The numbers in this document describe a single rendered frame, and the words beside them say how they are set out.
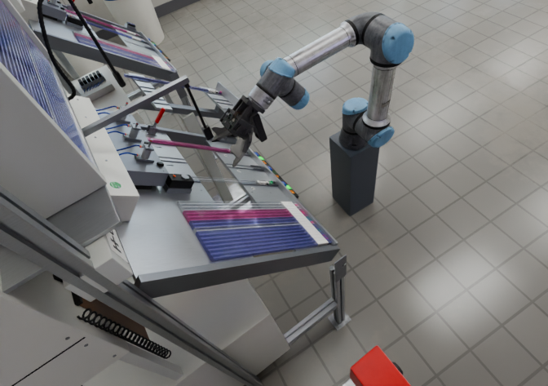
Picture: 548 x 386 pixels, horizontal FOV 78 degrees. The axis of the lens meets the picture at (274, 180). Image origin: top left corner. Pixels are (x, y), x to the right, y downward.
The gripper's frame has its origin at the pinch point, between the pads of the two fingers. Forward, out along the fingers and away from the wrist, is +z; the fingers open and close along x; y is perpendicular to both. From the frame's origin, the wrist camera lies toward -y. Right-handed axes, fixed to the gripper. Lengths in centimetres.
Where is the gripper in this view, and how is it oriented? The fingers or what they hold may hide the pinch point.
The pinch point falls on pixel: (223, 154)
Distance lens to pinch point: 114.3
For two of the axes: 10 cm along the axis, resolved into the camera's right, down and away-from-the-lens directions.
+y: -5.6, -2.5, -7.9
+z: -6.2, 7.6, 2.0
